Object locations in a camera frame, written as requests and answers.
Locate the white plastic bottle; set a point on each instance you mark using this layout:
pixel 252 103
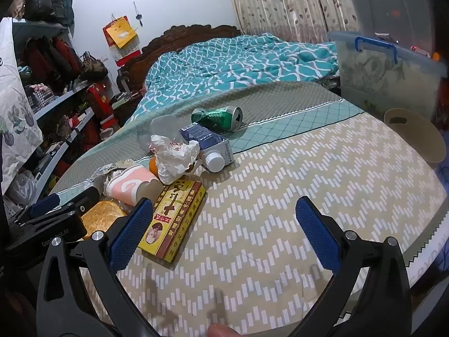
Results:
pixel 214 161

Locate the small orange object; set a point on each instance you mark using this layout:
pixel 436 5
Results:
pixel 153 166

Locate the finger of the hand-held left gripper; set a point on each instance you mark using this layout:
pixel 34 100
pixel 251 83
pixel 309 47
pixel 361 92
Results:
pixel 45 203
pixel 75 209

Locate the red yellow wall calendar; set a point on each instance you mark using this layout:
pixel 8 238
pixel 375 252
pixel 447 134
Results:
pixel 121 31

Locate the silver foil wrapper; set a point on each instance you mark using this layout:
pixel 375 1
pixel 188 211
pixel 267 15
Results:
pixel 112 170

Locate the carved wooden headboard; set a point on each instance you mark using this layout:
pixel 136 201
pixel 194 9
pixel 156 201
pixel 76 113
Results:
pixel 158 42

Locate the clear plastic lid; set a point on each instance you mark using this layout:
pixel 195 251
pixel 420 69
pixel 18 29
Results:
pixel 386 0

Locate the beige chevron bed sheet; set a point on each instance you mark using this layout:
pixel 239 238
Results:
pixel 280 189

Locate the green drink can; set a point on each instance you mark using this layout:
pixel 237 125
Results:
pixel 217 117

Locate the pink white paper cup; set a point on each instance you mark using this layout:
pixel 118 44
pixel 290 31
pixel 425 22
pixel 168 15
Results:
pixel 129 184

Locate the hanging keys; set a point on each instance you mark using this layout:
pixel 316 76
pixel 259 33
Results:
pixel 139 15

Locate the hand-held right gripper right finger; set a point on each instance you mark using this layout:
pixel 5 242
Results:
pixel 315 233

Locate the white printed tote bag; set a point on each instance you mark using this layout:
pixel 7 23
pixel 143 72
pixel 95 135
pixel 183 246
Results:
pixel 14 112

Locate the brown handbag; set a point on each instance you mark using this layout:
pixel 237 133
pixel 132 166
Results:
pixel 93 66

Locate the teal patterned quilt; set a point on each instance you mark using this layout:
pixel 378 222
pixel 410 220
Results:
pixel 228 63

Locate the blue white carton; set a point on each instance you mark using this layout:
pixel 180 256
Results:
pixel 207 137

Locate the leaf print curtain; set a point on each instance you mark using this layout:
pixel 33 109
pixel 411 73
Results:
pixel 280 3

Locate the beige round bin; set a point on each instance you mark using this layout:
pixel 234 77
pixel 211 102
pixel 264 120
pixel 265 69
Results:
pixel 421 140

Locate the grey storage shelf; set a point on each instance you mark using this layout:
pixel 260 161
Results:
pixel 52 102

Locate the white plastic bag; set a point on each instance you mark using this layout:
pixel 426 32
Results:
pixel 21 187

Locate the clear plastic cup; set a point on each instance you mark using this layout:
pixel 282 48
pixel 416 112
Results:
pixel 161 126

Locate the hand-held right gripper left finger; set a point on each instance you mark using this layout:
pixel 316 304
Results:
pixel 128 233

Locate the yellow printed box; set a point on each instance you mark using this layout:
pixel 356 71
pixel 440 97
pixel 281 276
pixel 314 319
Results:
pixel 175 214

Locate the person's right hand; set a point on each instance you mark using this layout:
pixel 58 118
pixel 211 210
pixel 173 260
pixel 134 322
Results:
pixel 222 330

